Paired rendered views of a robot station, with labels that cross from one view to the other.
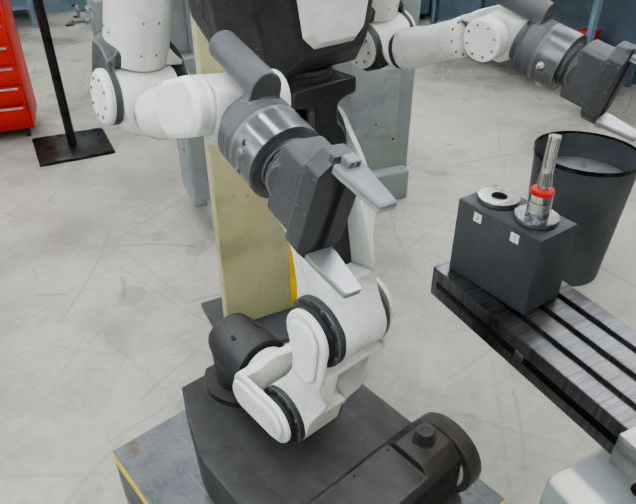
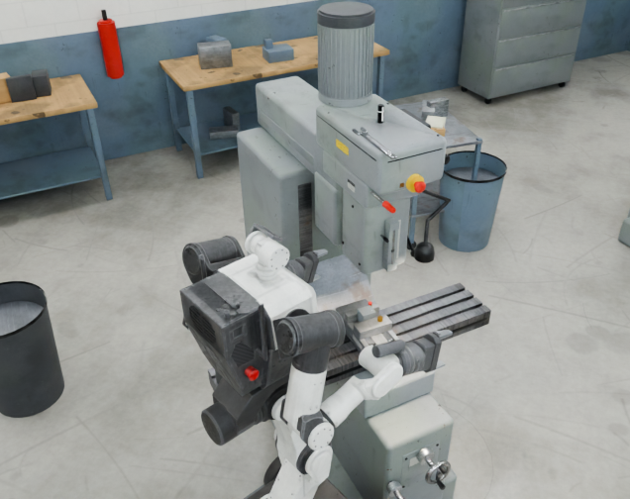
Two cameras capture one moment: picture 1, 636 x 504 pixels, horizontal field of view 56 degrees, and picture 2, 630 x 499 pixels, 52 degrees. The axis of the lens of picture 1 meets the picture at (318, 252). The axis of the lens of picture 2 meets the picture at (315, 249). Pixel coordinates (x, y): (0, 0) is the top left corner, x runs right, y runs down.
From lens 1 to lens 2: 1.92 m
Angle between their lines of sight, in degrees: 71
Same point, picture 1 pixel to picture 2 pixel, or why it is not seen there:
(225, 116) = (407, 361)
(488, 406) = (173, 478)
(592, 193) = (43, 328)
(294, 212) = (434, 359)
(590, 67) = (309, 268)
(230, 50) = (389, 347)
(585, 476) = not seen: hidden behind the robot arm
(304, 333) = (324, 455)
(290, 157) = (429, 349)
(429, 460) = not seen: hidden behind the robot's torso
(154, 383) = not seen: outside the picture
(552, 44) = (298, 271)
